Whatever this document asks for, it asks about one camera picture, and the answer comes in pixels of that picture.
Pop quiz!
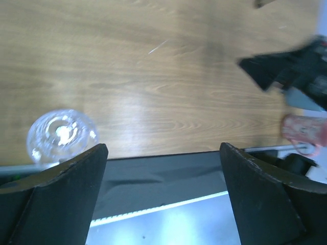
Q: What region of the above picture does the clear plastic cup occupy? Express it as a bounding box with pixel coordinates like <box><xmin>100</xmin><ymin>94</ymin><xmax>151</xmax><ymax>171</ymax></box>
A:
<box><xmin>26</xmin><ymin>109</ymin><xmax>99</xmax><ymax>165</ymax></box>

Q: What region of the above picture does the pink glass mug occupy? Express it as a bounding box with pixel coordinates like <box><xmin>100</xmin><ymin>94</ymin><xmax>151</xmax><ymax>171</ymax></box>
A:
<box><xmin>281</xmin><ymin>114</ymin><xmax>326</xmax><ymax>157</ymax></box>

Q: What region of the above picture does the light blue cup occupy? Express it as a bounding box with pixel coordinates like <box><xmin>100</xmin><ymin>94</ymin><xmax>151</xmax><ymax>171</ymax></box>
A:
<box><xmin>284</xmin><ymin>88</ymin><xmax>325</xmax><ymax>112</ymax></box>

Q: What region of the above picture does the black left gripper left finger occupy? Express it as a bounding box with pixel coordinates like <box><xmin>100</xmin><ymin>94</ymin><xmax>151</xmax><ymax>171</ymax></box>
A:
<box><xmin>1</xmin><ymin>144</ymin><xmax>108</xmax><ymax>244</ymax></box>

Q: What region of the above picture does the stainless steel dish rack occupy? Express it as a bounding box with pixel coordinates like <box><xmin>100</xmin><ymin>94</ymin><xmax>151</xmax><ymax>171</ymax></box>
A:
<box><xmin>253</xmin><ymin>0</ymin><xmax>275</xmax><ymax>9</ymax></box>

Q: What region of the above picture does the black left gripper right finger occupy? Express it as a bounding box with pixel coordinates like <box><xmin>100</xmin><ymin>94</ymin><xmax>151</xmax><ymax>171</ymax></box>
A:
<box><xmin>220</xmin><ymin>143</ymin><xmax>326</xmax><ymax>244</ymax></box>

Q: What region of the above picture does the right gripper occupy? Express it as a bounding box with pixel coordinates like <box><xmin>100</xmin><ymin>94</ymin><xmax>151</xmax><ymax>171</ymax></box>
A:
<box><xmin>237</xmin><ymin>35</ymin><xmax>326</xmax><ymax>111</ymax></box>

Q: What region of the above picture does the white cable duct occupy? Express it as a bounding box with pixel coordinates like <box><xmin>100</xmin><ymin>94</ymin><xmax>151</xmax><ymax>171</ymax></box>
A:
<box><xmin>89</xmin><ymin>191</ymin><xmax>228</xmax><ymax>228</ymax></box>

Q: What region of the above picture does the black base mat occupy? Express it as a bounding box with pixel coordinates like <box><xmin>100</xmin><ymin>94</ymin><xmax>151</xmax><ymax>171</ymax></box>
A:
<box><xmin>92</xmin><ymin>151</ymin><xmax>223</xmax><ymax>219</ymax></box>

